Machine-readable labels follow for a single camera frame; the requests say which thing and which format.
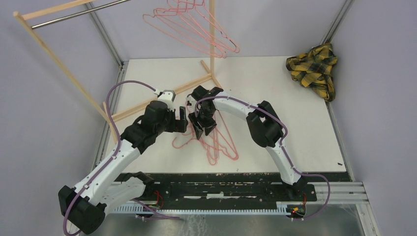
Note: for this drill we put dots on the metal rack rod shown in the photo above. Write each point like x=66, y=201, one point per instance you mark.
x=74, y=15

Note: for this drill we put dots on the wooden clothes rack frame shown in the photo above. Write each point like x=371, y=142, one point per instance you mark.
x=23, y=20

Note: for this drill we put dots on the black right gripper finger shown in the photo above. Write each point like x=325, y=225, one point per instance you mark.
x=209, y=126
x=196, y=126

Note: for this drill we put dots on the yellow plaid shirt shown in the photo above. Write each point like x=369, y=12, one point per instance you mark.
x=314, y=70

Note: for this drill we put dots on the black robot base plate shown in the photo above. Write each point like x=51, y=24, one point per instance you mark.
x=224, y=191

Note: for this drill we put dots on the white slotted cable duct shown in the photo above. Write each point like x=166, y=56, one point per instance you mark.
x=136, y=208

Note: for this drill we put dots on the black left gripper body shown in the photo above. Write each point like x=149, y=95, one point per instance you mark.
x=169, y=124

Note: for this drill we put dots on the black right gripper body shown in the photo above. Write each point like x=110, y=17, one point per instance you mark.
x=205, y=118

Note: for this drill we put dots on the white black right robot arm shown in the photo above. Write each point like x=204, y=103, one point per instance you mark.
x=265, y=127

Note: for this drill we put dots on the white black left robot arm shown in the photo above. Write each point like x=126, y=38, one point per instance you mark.
x=87, y=203

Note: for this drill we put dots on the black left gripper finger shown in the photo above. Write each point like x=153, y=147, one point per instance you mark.
x=181, y=125
x=182, y=113

